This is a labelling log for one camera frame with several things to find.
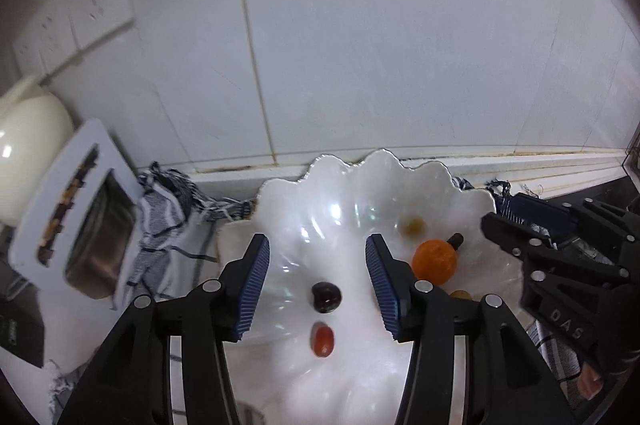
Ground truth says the orange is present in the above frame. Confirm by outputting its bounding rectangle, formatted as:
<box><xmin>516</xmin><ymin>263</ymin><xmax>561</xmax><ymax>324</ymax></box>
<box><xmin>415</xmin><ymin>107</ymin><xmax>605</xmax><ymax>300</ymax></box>
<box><xmin>411</xmin><ymin>239</ymin><xmax>460</xmax><ymax>283</ymax></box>

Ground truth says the white toaster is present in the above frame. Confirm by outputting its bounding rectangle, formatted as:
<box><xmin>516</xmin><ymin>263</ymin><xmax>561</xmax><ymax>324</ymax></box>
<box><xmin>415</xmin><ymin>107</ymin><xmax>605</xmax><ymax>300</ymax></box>
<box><xmin>9</xmin><ymin>118</ymin><xmax>143</xmax><ymax>313</ymax></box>

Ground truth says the white scalloped bowl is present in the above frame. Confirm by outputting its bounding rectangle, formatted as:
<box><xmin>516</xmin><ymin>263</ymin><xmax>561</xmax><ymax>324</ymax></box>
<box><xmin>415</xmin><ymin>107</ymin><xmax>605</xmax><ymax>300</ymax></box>
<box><xmin>216</xmin><ymin>148</ymin><xmax>531</xmax><ymax>425</ymax></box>

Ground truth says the stainless steel pot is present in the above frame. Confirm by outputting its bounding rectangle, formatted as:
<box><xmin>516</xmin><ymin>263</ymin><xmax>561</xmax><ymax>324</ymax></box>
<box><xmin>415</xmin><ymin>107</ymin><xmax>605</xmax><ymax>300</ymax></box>
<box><xmin>64</xmin><ymin>170</ymin><xmax>138</xmax><ymax>301</ymax></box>

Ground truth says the person's right hand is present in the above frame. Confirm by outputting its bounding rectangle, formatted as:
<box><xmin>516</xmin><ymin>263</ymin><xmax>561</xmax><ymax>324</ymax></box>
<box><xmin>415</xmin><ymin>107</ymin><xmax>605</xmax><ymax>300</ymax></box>
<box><xmin>575</xmin><ymin>362</ymin><xmax>606</xmax><ymax>401</ymax></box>

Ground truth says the black knife block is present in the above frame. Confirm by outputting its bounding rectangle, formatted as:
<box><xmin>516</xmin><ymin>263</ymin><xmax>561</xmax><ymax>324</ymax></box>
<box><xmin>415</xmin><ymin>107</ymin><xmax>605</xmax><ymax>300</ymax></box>
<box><xmin>0</xmin><ymin>275</ymin><xmax>46</xmax><ymax>368</ymax></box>

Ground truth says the cream ceramic teapot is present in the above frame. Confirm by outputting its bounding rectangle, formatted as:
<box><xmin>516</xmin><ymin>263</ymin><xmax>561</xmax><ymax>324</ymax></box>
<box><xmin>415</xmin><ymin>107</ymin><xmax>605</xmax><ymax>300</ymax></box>
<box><xmin>0</xmin><ymin>75</ymin><xmax>76</xmax><ymax>226</ymax></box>

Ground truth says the red cherry tomato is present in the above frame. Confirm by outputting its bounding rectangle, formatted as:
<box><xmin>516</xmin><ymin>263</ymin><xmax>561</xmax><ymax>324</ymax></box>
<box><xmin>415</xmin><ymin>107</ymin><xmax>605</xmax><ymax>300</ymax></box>
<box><xmin>310</xmin><ymin>325</ymin><xmax>335</xmax><ymax>358</ymax></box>

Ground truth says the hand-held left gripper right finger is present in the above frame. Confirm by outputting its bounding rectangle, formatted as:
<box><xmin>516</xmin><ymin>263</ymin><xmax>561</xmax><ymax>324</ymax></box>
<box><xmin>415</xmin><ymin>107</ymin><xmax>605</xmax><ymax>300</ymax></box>
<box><xmin>365</xmin><ymin>233</ymin><xmax>571</xmax><ymax>425</ymax></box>

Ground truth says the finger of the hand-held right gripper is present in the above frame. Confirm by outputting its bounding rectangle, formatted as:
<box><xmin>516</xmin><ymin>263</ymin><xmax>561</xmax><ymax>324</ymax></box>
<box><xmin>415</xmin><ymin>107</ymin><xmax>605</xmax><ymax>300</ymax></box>
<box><xmin>481</xmin><ymin>212</ymin><xmax>630</xmax><ymax>281</ymax></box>
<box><xmin>509</xmin><ymin>192</ymin><xmax>640</xmax><ymax>266</ymax></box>

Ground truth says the blue checked cloth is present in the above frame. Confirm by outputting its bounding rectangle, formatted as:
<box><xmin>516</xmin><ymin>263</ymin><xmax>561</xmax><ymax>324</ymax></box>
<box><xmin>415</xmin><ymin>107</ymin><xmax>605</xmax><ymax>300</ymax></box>
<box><xmin>47</xmin><ymin>161</ymin><xmax>588</xmax><ymax>425</ymax></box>

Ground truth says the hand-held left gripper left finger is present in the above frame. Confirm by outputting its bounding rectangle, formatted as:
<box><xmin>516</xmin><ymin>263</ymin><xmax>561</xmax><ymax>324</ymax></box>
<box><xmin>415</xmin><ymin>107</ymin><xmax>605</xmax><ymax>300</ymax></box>
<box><xmin>57</xmin><ymin>233</ymin><xmax>271</xmax><ymax>425</ymax></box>

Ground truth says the black gas stove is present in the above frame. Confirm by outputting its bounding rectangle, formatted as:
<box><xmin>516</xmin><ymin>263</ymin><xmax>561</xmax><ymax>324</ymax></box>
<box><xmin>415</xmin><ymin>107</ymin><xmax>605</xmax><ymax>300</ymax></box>
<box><xmin>575</xmin><ymin>165</ymin><xmax>640</xmax><ymax>226</ymax></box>

